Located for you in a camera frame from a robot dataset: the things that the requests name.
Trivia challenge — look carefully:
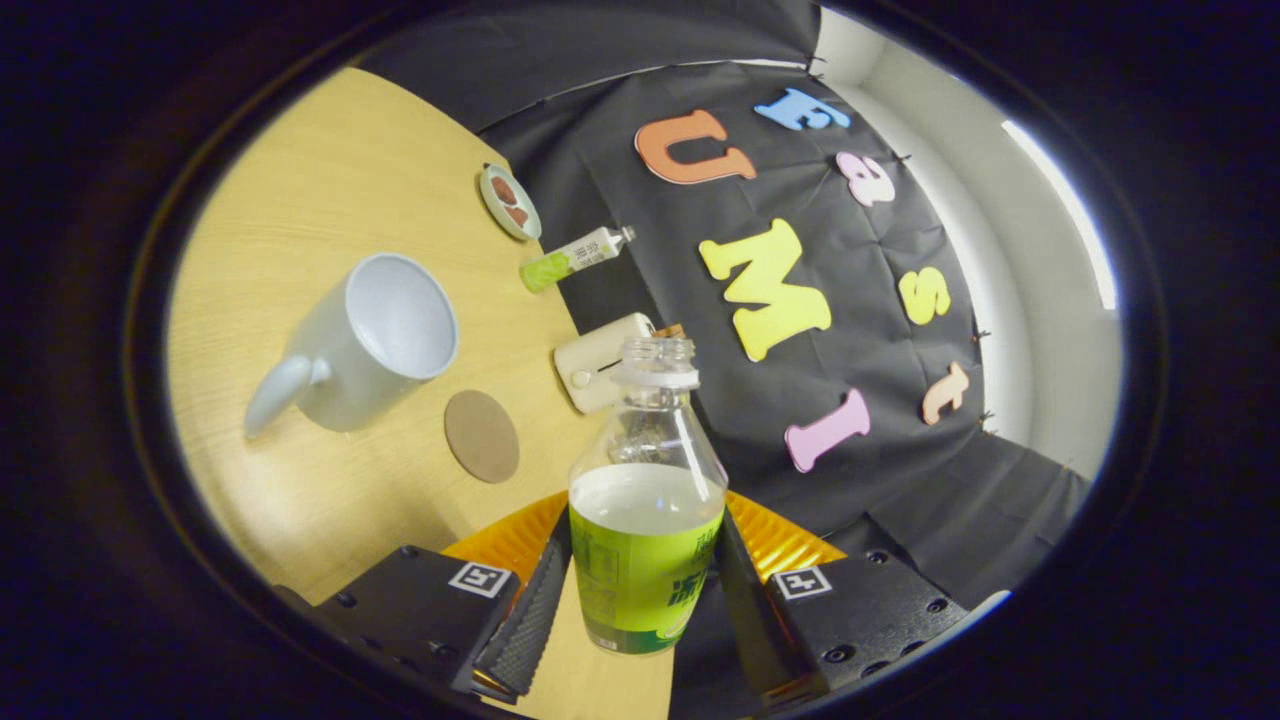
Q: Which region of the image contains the slim white green drink bottle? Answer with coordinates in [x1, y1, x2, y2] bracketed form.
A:
[518, 225, 637, 294]

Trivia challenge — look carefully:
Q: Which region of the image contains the white cup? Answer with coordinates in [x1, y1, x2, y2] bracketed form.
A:
[243, 252, 461, 441]

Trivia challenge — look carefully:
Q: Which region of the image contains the white toaster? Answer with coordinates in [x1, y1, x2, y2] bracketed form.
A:
[553, 312, 656, 415]

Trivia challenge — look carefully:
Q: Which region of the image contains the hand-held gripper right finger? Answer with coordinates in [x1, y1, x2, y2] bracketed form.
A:
[712, 490, 971, 711]

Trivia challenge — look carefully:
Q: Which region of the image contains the ceiling light panel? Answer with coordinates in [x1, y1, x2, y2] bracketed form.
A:
[1002, 120, 1119, 311]

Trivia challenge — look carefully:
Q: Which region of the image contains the wooden table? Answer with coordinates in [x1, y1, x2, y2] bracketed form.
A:
[165, 66, 681, 720]

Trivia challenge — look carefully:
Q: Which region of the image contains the brown round coaster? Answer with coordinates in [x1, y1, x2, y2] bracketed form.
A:
[444, 389, 521, 485]

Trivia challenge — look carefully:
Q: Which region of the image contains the green label juice bottle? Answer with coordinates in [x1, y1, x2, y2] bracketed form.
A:
[568, 336, 728, 657]

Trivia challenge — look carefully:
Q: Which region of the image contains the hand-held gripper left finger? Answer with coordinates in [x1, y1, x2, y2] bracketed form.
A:
[275, 490, 573, 706]

